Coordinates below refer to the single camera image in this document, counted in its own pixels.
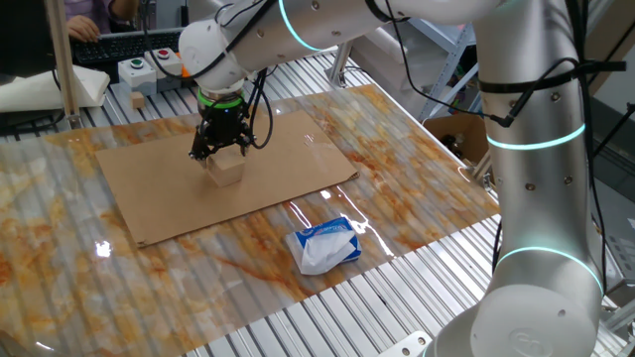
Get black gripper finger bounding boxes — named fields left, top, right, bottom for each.
left=187, top=126, right=212, bottom=171
left=236, top=123, right=258, bottom=156

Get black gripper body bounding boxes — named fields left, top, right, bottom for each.
left=195, top=101, right=250, bottom=151

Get light wooden cube block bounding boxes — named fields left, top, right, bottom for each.
left=205, top=147, right=247, bottom=188

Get forearm with lilac sleeve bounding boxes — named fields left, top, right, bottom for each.
left=63, top=0, right=143, bottom=24

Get bare person hand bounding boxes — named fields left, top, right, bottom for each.
left=66, top=14, right=102, bottom=44

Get brown cardboard sheet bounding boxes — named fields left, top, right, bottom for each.
left=94, top=108, right=361, bottom=248

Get clear tape patch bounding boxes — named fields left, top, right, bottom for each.
left=302, top=131, right=332, bottom=163

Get blue white tissue pack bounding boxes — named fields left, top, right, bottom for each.
left=284, top=216, right=363, bottom=277

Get black keyboard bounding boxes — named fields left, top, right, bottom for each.
left=70, top=27, right=186, bottom=68

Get white storage boxes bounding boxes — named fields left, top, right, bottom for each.
left=349, top=27, right=447, bottom=118

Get orange marble pattern mat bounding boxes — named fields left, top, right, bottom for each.
left=0, top=83, right=502, bottom=357

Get brown cardboard box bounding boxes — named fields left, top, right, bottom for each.
left=423, top=111, right=492, bottom=168

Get black monitor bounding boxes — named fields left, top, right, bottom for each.
left=0, top=0, right=59, bottom=85

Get pale steel shelf rack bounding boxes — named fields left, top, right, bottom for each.
left=409, top=19, right=497, bottom=122

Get red button switch box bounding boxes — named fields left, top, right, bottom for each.
left=144, top=47, right=184, bottom=93

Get green button switch box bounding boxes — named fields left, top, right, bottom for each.
left=117, top=57, right=159, bottom=97

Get aluminium frame post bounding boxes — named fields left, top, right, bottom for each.
left=324, top=42, right=354, bottom=89
left=470, top=148, right=498, bottom=193
left=43, top=0, right=84, bottom=131

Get black camera cable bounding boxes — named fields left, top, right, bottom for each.
left=364, top=0, right=629, bottom=129

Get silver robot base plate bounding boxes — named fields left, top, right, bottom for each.
left=377, top=330, right=434, bottom=357

